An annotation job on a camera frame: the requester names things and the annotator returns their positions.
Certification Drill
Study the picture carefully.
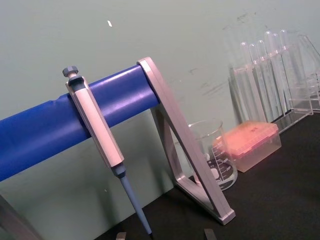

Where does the grey stand with blue bar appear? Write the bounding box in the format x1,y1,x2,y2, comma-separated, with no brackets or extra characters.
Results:
0,56,237,240

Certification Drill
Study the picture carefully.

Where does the clear test tube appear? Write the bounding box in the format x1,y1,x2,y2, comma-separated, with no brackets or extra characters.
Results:
264,30,284,118
271,32,289,116
239,41,261,124
279,28,299,114
248,43,270,121
256,39,279,120

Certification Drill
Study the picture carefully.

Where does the clear acrylic test tube rack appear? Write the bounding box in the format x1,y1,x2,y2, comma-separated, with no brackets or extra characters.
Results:
226,33,320,135

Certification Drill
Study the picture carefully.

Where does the white pipette with blue tip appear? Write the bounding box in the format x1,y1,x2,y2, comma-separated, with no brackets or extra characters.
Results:
61,64,154,236

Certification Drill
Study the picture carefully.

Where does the black table cloth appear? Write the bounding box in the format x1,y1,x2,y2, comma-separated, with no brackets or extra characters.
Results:
94,113,320,240

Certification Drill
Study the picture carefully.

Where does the clear glass beaker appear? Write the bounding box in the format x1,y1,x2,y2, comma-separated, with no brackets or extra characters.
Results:
174,119,239,193

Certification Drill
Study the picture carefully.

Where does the pink pipette tip box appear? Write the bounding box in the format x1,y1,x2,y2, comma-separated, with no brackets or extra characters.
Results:
212,120,282,174

